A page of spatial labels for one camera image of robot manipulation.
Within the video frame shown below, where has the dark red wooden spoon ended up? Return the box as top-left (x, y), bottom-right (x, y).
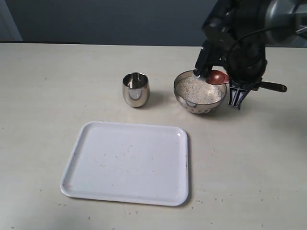
top-left (206, 70), bottom-right (287, 92)

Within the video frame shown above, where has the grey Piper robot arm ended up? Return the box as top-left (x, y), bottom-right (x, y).
top-left (193, 0), bottom-right (307, 108)

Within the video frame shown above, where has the steel bowl of rice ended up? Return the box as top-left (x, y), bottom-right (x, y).
top-left (174, 70), bottom-right (227, 114)

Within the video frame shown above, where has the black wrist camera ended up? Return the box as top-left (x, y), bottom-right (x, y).
top-left (193, 40), bottom-right (222, 81)

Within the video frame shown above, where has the small steel cup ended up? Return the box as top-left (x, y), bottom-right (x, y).
top-left (122, 72), bottom-right (150, 108)

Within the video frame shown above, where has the white rectangular plastic tray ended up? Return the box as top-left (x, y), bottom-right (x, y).
top-left (60, 121), bottom-right (189, 207)

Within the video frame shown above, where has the black camera cable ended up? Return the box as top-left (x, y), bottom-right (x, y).
top-left (226, 26), bottom-right (307, 72)

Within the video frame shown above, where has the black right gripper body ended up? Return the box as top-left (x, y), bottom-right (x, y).
top-left (202, 0), bottom-right (267, 86)

